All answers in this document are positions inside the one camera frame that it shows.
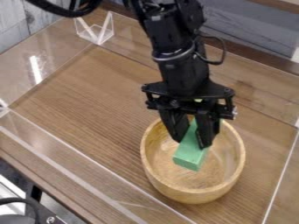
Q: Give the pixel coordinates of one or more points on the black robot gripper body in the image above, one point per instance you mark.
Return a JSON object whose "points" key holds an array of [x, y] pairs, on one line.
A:
{"points": [[187, 90]]}

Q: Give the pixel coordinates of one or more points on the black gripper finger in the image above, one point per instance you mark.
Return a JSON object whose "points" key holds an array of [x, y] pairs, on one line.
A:
{"points": [[209, 128], [177, 123]]}

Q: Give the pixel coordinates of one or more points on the green rectangular block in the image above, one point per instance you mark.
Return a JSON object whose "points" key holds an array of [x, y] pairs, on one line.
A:
{"points": [[190, 155]]}

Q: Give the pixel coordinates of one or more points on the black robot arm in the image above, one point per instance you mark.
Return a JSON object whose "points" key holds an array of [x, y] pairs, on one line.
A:
{"points": [[172, 25]]}

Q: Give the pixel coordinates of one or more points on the light wooden bowl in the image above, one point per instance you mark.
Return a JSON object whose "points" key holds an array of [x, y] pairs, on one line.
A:
{"points": [[179, 183]]}

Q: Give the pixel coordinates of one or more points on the black metal table bracket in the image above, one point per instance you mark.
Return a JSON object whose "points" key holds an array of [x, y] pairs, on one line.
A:
{"points": [[47, 217]]}

